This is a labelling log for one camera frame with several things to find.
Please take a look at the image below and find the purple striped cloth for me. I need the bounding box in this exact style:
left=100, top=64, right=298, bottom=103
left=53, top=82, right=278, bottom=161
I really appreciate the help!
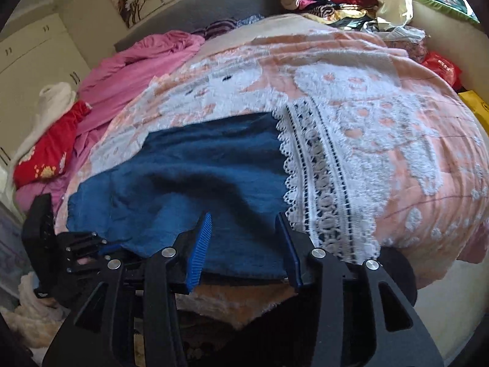
left=190, top=19, right=238, bottom=39

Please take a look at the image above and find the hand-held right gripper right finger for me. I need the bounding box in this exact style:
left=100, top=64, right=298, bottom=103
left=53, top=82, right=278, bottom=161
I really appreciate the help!
left=275, top=213, right=444, bottom=367

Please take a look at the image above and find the blue denim pants lace trim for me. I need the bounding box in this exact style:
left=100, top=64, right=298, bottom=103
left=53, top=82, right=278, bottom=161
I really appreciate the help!
left=66, top=97, right=383, bottom=281

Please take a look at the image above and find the cream wardrobe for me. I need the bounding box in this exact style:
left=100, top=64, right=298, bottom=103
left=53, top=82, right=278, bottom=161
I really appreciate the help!
left=0, top=11, right=93, bottom=169

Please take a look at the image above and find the peach blanket white bear pattern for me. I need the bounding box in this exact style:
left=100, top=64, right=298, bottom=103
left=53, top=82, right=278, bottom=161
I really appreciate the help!
left=65, top=13, right=489, bottom=292

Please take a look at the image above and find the grey padded headboard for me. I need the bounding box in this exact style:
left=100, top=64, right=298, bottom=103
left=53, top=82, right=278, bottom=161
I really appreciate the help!
left=115, top=0, right=284, bottom=52

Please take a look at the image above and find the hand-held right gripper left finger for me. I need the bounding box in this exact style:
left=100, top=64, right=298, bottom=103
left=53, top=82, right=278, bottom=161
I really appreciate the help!
left=42, top=212, right=213, bottom=367

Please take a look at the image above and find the orange fluffy blanket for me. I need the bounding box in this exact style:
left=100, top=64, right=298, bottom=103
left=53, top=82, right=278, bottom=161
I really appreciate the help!
left=179, top=280, right=299, bottom=330

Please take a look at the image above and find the yellow box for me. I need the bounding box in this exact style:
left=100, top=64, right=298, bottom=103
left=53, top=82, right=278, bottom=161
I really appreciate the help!
left=458, top=90, right=489, bottom=124

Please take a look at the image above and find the pink duvet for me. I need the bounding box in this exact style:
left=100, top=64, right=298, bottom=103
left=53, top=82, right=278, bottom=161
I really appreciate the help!
left=15, top=31, right=208, bottom=215

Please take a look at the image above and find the white fluffy cloth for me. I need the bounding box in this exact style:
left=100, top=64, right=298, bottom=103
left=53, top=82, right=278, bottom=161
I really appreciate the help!
left=0, top=271, right=66, bottom=349

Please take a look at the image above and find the red plastic bag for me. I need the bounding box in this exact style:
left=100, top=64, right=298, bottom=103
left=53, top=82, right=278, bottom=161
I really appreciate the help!
left=420, top=51, right=464, bottom=89

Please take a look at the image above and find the beige bed sheet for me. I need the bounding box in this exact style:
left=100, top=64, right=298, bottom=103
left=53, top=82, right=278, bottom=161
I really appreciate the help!
left=199, top=13, right=329, bottom=56

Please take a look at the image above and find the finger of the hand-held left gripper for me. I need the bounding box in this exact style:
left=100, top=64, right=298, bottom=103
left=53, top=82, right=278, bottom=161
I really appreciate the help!
left=63, top=248, right=127, bottom=276
left=57, top=231, right=109, bottom=255

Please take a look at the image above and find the red floral cloth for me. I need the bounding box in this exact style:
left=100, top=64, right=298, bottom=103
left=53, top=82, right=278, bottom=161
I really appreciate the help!
left=13, top=101, right=92, bottom=191

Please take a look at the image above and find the blue patterned cloth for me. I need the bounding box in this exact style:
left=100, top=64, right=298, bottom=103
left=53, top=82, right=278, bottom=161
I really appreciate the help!
left=236, top=14, right=265, bottom=28

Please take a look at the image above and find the white pillow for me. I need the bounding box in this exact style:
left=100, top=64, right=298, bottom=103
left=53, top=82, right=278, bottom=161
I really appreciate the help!
left=7, top=82, right=78, bottom=169

